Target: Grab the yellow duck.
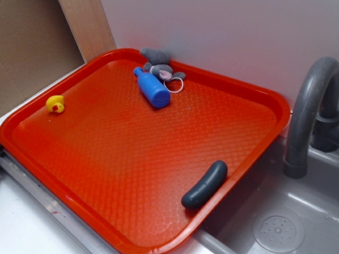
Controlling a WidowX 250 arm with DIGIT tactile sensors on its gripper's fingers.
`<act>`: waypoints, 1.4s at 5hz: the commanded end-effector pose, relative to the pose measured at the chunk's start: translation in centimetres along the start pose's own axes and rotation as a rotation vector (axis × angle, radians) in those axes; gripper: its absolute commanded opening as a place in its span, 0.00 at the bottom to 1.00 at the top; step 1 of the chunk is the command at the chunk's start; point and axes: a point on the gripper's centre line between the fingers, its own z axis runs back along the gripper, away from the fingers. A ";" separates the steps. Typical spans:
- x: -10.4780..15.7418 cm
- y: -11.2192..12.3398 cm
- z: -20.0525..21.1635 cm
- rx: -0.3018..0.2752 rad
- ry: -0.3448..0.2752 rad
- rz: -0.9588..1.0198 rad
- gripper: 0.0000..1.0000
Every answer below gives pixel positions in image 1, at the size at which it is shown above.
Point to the yellow rubber duck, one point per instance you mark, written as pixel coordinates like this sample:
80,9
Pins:
55,104

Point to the blue plastic bottle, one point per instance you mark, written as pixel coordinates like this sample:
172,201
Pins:
152,88

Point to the red plastic tray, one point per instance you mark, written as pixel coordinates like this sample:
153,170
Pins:
123,166

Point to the grey plush mouse toy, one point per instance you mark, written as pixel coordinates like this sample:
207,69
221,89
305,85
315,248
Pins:
158,65

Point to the dark grey toy sausage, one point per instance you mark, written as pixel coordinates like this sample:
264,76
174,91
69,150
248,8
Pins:
206,187

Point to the grey plastic sink basin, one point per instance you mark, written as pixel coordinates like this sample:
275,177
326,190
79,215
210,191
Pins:
268,212

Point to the wooden board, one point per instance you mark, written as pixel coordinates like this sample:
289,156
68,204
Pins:
89,26

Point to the grey plastic faucet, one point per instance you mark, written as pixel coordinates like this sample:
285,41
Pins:
314,121

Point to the brown cardboard panel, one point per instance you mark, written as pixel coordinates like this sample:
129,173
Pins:
37,48

